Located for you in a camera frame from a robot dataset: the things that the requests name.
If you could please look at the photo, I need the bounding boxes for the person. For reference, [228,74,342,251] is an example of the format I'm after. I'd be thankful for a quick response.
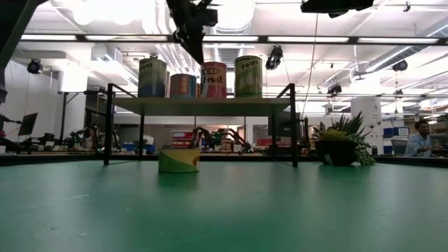
[404,119,442,158]

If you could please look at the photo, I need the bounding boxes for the teal pink corn can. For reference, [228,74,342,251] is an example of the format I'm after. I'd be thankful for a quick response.
[169,73,197,99]

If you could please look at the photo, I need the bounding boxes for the green table mat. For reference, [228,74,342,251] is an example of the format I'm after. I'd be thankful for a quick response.
[0,161,448,252]

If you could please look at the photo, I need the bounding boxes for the white round column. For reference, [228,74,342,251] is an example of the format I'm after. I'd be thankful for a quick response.
[351,97,382,155]

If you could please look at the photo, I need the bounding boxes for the red mixed fruit can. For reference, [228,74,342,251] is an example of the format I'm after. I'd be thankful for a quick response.
[199,61,228,99]

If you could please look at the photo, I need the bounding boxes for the green pears can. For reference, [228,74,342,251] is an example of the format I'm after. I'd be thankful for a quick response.
[234,55,263,99]

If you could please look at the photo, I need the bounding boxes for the black overhead light bar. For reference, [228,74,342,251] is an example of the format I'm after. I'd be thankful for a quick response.
[19,34,448,46]

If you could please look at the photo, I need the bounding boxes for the black table frame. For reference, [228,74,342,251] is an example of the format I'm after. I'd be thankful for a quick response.
[0,152,448,168]

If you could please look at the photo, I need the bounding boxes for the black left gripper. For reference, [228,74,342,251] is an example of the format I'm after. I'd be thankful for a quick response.
[166,0,218,65]

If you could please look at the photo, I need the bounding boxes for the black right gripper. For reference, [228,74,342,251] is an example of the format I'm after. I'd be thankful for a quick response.
[300,0,375,19]

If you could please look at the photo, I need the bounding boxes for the black monitor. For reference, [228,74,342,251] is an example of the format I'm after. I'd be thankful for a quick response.
[17,112,39,137]

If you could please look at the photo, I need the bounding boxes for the green blue peas can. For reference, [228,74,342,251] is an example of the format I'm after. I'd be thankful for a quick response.
[137,57,168,99]

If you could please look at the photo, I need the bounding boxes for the wooden shelf with black legs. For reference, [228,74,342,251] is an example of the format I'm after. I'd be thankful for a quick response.
[103,83,299,168]

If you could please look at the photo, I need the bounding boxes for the potted succulent plant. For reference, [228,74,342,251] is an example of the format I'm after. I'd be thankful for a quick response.
[312,111,377,167]

